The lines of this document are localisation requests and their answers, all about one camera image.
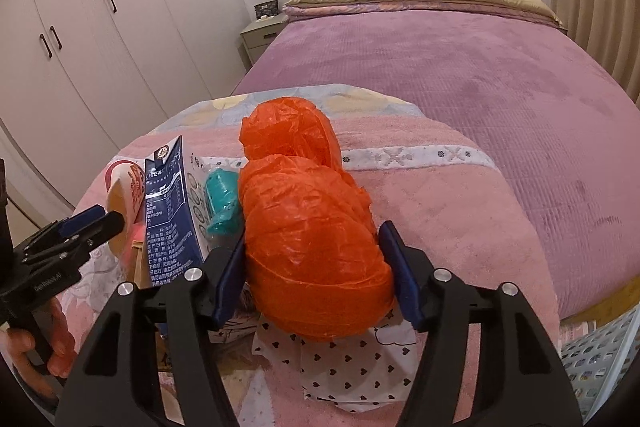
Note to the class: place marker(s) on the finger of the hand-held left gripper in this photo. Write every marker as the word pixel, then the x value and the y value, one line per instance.
pixel 97 231
pixel 82 218

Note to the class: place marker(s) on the orange plastic bag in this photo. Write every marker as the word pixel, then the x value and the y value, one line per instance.
pixel 310 232

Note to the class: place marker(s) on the bed with purple blanket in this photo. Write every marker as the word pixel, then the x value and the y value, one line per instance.
pixel 475 72

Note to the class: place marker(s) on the blue milk carton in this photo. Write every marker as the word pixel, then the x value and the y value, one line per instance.
pixel 170 212

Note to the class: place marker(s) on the person's left hand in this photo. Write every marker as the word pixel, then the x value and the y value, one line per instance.
pixel 61 337

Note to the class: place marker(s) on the heart-printed white cloth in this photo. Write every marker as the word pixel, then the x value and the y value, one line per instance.
pixel 345 367

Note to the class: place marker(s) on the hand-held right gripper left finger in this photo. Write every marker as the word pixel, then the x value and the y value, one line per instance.
pixel 231 279

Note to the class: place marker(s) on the teal plastic bag roll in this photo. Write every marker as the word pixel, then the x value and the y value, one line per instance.
pixel 222 202

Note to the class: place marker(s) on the beige nightstand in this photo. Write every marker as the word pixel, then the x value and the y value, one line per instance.
pixel 260 38

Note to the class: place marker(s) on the pink printed blanket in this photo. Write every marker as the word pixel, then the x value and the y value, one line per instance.
pixel 450 217

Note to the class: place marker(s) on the pink and white paper cup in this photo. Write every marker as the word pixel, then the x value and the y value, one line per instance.
pixel 127 187

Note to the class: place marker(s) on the white wardrobe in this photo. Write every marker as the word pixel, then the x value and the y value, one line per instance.
pixel 125 47

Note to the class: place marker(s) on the white plastic basket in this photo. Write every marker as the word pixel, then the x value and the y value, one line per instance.
pixel 595 357

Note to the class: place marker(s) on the dark box on nightstand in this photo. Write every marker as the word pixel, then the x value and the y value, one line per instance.
pixel 266 9

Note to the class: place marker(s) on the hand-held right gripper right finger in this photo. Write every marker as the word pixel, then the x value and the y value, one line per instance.
pixel 396 272

